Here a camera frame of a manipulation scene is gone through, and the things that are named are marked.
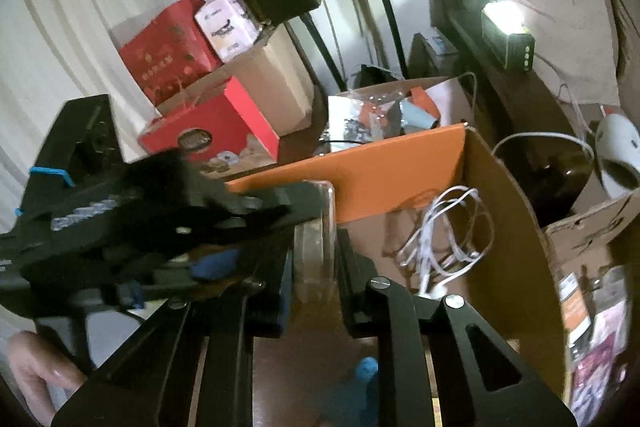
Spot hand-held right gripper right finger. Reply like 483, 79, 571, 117
336, 227, 578, 427

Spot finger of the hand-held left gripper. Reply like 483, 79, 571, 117
114, 246, 242, 304
119, 151, 334, 239

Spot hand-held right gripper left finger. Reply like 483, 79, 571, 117
52, 239, 296, 427

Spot long clear plastic strip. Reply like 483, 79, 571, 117
293, 179, 337, 289

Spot white cable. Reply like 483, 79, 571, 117
399, 185, 497, 301

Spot orange cardboard box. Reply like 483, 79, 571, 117
219, 121, 572, 409

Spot person's left hand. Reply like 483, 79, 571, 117
7, 329, 89, 427

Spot red chocolate gift bag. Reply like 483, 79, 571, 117
137, 76, 280, 176

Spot large brown cardboard box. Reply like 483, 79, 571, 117
154, 24, 317, 138

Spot open box of clutter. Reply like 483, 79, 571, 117
319, 76, 477, 154

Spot black speaker stand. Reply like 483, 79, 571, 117
299, 14, 347, 91
376, 0, 412, 81

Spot red floral gift bag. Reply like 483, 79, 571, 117
118, 0, 224, 106

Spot pink printed box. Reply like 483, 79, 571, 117
193, 0, 264, 63

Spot white sheer curtain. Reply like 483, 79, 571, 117
0, 0, 167, 239

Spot open brown cardboard box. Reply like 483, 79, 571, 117
543, 194, 640, 309

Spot colourful printed booklets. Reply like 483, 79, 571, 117
559, 266, 632, 424

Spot bright portable lamp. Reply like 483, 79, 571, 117
480, 0, 536, 72

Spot white rounded appliance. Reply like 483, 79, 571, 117
593, 113, 640, 199

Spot white power cord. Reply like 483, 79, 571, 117
491, 131, 597, 164

